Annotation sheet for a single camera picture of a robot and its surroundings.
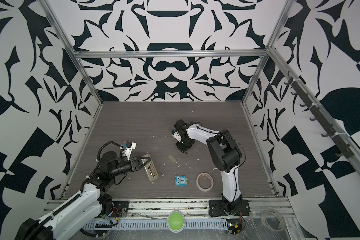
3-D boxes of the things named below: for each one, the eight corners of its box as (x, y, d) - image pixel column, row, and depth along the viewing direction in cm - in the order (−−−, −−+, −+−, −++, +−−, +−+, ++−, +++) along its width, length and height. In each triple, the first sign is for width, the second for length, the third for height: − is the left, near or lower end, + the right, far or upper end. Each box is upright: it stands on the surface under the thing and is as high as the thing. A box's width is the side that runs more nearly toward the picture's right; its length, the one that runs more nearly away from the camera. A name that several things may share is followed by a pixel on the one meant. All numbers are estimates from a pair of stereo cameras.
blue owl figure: (174, 186, 83) (174, 185, 81) (174, 177, 86) (174, 175, 85) (187, 186, 83) (187, 185, 81) (187, 177, 86) (187, 175, 85)
